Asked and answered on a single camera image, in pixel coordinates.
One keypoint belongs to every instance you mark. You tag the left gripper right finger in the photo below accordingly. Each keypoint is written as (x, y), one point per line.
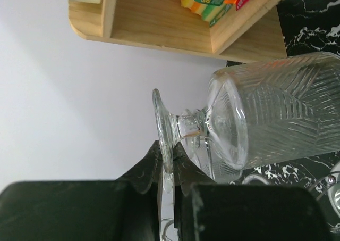
(206, 210)

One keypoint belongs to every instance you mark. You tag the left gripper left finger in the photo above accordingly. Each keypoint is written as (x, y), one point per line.
(126, 208)

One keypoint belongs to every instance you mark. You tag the ribbed goblet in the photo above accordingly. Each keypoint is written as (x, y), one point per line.
(258, 114)

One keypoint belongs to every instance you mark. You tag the chrome wine glass rack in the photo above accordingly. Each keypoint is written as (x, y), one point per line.
(329, 187)

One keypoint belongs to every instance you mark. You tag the wooden shelf unit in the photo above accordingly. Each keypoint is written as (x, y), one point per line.
(250, 34)

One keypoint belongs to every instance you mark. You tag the colourful sponge pack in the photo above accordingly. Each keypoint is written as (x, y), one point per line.
(210, 11)

